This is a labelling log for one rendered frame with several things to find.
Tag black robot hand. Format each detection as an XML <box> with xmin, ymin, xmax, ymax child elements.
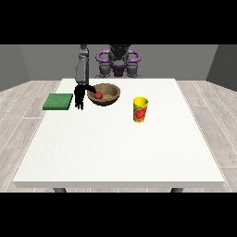
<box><xmin>73</xmin><ymin>82</ymin><xmax>97</xmax><ymax>111</ymax></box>

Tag green square pad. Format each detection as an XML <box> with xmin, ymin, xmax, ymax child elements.
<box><xmin>42</xmin><ymin>93</ymin><xmax>74</xmax><ymax>111</ymax></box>

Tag brown wooden bowl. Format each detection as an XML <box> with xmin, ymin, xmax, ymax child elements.
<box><xmin>87</xmin><ymin>82</ymin><xmax>121</xmax><ymax>107</ymax></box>

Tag yellow cup with melon print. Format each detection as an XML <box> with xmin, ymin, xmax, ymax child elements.
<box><xmin>132</xmin><ymin>96</ymin><xmax>149</xmax><ymax>124</ymax></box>

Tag grey robot trunk purple rings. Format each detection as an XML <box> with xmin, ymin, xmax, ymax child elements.
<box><xmin>94</xmin><ymin>44</ymin><xmax>143</xmax><ymax>80</ymax></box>

